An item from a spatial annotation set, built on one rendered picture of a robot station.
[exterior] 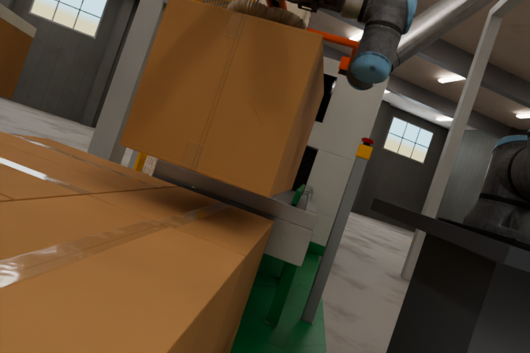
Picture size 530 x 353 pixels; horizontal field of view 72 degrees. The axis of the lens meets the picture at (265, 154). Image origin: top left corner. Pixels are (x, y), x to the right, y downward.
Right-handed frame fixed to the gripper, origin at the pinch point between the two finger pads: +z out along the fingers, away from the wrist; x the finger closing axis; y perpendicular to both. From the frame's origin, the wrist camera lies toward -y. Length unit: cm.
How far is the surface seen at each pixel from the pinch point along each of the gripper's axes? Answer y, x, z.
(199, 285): -35, -65, -16
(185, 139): -3.4, -46.0, 5.2
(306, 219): 57, -62, -30
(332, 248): 113, -78, -49
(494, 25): 339, 178, -164
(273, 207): 57, -62, -16
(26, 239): -42, -65, 8
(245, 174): -4, -49, -12
